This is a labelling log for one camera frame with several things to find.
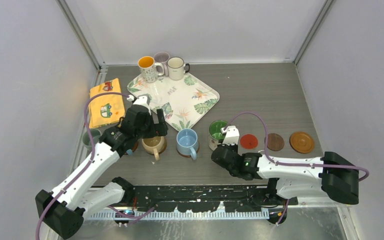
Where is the beige speckled ceramic mug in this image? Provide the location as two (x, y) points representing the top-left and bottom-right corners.
(141, 136), (167, 161)

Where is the red round coaster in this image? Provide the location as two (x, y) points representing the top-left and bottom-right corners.
(239, 134), (259, 150)

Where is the light blue mug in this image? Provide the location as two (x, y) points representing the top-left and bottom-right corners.
(176, 128), (200, 161)

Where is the orange interior blue mug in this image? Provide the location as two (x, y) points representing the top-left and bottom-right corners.
(124, 142), (139, 156)

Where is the yellow printed cloth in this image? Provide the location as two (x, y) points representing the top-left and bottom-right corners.
(88, 78), (125, 128)

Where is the dark walnut wooden coaster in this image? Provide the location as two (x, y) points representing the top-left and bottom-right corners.
(265, 133), (285, 152)

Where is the green interior floral mug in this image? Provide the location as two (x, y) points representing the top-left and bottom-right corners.
(208, 120), (228, 151)

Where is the grey ceramic mug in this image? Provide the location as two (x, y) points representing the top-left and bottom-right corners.
(81, 128), (103, 153)

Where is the brown wooden ringed coaster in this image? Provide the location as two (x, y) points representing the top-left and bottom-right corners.
(176, 149), (200, 158)

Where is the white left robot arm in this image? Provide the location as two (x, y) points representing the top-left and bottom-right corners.
(35, 104), (168, 240)

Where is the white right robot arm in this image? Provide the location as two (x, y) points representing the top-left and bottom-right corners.
(211, 144), (360, 205)

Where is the brown wooden coaster far left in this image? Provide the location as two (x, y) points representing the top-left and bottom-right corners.
(289, 131), (315, 154)

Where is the leaf pattern serving tray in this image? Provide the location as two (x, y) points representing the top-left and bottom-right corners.
(127, 73), (220, 131)

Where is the orange interior patterned mug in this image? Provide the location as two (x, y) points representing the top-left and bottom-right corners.
(137, 56), (165, 83)

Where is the lilac mug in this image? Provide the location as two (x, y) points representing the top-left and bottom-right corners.
(153, 51), (170, 77)

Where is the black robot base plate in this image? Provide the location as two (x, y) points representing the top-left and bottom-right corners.
(112, 184), (286, 213)

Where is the white mug black handle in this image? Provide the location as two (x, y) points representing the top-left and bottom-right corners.
(167, 57), (191, 81)

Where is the aluminium front rail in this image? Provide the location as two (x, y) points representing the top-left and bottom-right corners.
(51, 185), (352, 221)

